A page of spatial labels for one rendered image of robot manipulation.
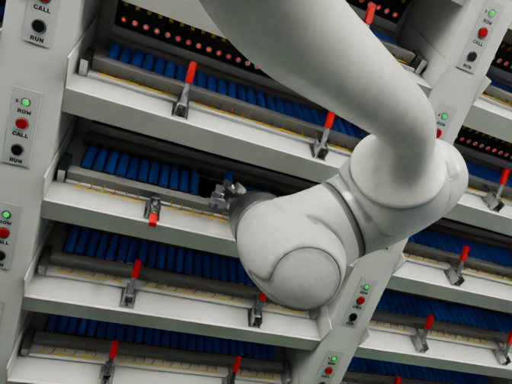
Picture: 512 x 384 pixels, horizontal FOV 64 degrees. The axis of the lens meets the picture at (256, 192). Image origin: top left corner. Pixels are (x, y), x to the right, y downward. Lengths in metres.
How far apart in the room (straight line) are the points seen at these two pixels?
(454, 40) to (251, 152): 0.42
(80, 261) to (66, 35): 0.42
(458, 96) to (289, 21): 0.69
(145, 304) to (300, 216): 0.49
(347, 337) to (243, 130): 0.52
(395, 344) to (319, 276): 0.70
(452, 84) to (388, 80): 0.57
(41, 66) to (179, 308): 0.51
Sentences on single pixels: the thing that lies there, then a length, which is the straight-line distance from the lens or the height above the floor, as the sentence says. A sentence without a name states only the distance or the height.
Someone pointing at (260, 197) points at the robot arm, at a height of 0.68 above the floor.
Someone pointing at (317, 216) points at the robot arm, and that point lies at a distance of 0.45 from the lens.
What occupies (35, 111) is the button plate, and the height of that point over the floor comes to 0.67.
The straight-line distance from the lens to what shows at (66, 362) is 1.00.
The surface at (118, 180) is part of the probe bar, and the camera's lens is 0.79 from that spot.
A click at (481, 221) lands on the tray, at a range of 1.03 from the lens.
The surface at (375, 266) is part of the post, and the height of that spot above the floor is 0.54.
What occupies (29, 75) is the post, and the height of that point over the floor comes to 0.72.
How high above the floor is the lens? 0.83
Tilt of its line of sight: 15 degrees down
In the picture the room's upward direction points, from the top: 19 degrees clockwise
